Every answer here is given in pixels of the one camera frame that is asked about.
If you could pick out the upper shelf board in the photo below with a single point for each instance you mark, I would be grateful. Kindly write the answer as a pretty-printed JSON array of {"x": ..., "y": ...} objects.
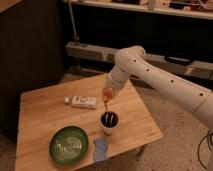
[{"x": 142, "y": 8}]

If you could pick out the white lying bottle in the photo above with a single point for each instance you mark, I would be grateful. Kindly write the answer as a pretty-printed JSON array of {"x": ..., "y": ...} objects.
[{"x": 81, "y": 102}]

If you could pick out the blue sponge cloth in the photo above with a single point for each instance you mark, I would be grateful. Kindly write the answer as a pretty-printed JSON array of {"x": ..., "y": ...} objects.
[{"x": 101, "y": 147}]

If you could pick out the wooden table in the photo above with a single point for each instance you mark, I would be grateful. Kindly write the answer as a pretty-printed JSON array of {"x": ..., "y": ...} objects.
[{"x": 43, "y": 112}]

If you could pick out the metal shelf beam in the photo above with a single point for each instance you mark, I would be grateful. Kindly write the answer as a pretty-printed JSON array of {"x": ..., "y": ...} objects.
[{"x": 197, "y": 69}]

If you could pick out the metal shelf post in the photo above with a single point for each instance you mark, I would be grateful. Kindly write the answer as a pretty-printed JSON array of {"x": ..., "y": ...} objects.
[{"x": 76, "y": 37}]

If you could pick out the green ceramic bowl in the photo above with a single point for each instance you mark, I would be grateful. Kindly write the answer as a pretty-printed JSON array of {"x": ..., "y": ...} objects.
[{"x": 68, "y": 145}]

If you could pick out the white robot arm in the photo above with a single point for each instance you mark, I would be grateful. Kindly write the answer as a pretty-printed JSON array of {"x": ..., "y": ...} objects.
[{"x": 193, "y": 98}]

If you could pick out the white cup with dark inside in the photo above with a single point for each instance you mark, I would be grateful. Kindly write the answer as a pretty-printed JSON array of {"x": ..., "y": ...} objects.
[{"x": 108, "y": 121}]

